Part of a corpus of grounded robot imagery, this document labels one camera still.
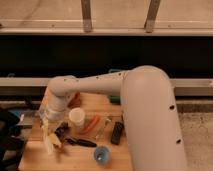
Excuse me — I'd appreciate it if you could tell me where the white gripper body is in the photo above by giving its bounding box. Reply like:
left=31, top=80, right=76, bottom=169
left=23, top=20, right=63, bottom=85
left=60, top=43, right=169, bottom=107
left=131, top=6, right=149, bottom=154
left=39, top=102, right=66, bottom=122

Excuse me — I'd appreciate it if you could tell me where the metal spoon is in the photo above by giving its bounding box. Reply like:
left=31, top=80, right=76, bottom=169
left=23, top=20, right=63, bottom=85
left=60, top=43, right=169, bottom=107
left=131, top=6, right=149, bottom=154
left=94, top=117, right=112, bottom=140

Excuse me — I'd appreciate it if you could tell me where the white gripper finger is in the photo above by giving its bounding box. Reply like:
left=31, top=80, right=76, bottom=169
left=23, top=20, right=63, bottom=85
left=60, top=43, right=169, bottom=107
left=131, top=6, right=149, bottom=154
left=44, top=136, right=54, bottom=155
left=41, top=118, right=49, bottom=141

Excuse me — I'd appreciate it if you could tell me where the black chair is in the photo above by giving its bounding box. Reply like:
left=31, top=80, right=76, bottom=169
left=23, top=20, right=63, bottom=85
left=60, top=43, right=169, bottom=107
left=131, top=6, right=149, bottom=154
left=0, top=109, right=24, bottom=171

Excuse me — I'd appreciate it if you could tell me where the white cup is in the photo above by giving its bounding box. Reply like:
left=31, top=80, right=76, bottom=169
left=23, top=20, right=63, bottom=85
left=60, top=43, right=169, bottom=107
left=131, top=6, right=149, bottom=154
left=69, top=107, right=86, bottom=127

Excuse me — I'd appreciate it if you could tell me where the yellow banana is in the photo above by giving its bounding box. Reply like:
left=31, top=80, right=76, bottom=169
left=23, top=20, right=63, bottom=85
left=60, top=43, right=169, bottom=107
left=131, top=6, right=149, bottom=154
left=48, top=133, right=62, bottom=147

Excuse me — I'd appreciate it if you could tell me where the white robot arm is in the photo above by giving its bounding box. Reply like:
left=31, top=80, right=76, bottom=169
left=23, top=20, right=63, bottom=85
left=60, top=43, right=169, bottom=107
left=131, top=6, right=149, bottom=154
left=41, top=66, right=188, bottom=171

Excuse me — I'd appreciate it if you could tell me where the black remote control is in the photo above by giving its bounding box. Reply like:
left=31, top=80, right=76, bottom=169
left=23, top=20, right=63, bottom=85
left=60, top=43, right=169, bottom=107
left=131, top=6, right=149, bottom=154
left=111, top=122, right=124, bottom=145

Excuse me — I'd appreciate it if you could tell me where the red bowl with orange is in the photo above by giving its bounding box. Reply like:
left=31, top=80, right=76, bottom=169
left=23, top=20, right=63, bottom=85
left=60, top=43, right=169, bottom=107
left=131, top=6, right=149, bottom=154
left=68, top=92, right=81, bottom=108

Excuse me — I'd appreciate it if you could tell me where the black handled tool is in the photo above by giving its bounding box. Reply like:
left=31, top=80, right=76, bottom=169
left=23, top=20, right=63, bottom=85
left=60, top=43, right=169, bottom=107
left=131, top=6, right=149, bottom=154
left=65, top=137, right=97, bottom=148

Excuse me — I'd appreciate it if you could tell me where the orange carrot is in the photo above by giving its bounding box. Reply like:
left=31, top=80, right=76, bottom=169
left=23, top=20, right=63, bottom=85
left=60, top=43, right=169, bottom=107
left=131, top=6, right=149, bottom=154
left=80, top=115, right=100, bottom=134

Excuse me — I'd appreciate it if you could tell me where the small dark block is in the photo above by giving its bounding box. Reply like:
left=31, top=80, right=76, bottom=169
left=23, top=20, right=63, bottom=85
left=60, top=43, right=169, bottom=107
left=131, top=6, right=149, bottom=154
left=55, top=122, right=69, bottom=137

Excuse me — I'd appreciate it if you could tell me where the green tray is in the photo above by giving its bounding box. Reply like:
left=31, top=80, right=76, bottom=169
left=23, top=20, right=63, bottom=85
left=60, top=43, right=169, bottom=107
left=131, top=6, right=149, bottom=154
left=108, top=69, right=126, bottom=104

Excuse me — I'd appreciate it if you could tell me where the small blue bowl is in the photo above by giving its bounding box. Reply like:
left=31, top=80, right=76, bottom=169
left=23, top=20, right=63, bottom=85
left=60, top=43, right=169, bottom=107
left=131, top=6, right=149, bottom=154
left=93, top=146, right=110, bottom=165

